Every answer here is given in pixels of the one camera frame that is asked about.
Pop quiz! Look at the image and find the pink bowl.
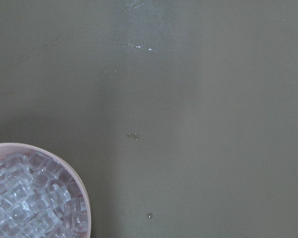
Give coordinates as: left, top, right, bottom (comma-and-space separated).
0, 143, 92, 238

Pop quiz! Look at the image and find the pile of clear ice cubes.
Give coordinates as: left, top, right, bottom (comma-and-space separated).
0, 152, 88, 238

